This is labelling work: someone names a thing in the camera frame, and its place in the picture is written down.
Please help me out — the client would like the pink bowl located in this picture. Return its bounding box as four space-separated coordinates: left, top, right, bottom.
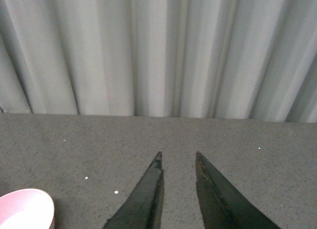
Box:
0 188 55 229

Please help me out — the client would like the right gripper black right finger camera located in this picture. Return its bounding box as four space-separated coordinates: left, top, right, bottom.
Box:
196 152 279 229

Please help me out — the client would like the white curtain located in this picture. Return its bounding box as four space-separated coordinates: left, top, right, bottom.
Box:
0 0 317 123

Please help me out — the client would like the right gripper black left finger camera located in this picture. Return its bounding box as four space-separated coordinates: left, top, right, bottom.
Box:
103 152 164 229

